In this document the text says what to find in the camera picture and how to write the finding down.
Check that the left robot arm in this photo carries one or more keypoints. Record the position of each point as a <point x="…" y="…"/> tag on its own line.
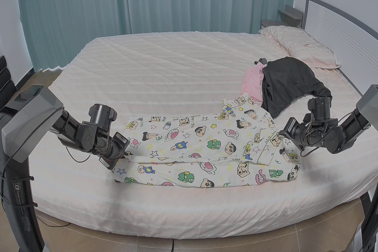
<point x="29" y="118"/>

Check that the grey bedside table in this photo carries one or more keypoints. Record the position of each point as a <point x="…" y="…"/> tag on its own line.
<point x="292" y="13"/>

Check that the bed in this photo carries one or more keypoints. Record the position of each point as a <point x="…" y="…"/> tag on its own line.
<point x="147" y="67"/>

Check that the cream pillow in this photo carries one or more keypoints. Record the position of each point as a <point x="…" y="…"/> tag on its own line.
<point x="298" y="41"/>

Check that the pink garment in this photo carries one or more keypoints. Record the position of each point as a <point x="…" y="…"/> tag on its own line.
<point x="251" y="85"/>

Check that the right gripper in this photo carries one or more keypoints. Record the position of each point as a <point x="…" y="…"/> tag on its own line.
<point x="299" y="135"/>

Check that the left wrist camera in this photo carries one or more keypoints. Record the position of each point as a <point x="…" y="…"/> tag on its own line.
<point x="121" y="138"/>

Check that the dark grey garment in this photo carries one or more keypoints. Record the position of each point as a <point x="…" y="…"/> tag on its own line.
<point x="262" y="61"/>

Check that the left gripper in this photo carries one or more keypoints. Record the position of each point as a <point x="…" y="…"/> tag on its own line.
<point x="113" y="154"/>

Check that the black slatted furniture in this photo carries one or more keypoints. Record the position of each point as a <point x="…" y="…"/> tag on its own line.
<point x="6" y="79"/>

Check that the black garment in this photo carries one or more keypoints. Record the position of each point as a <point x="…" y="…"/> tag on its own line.
<point x="286" y="82"/>

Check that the white printed pyjama top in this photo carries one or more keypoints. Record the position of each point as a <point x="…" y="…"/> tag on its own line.
<point x="192" y="141"/>

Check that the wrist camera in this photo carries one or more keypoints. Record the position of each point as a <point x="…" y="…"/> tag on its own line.
<point x="291" y="126"/>
<point x="121" y="138"/>

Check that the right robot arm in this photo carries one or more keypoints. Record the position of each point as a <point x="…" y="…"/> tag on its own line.
<point x="366" y="109"/>

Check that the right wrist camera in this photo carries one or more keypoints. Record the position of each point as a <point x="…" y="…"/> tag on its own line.
<point x="291" y="126"/>

